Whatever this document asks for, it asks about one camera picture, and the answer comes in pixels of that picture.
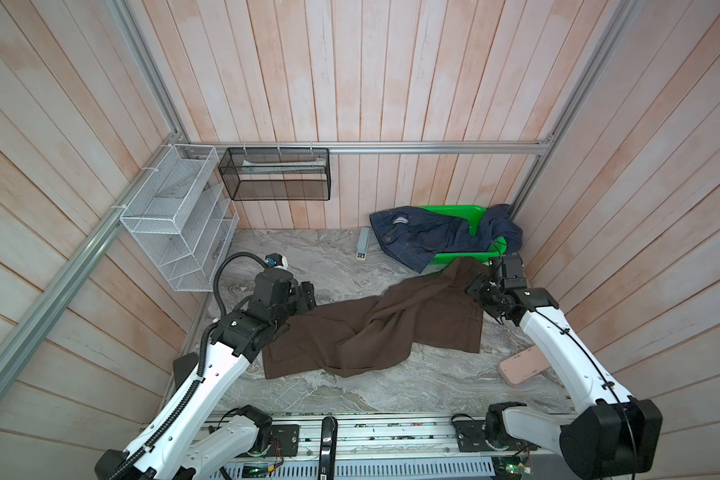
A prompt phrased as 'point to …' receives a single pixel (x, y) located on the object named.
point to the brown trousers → (434, 305)
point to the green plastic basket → (473, 214)
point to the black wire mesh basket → (277, 173)
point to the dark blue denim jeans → (413, 235)
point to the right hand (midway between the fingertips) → (472, 286)
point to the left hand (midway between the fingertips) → (301, 294)
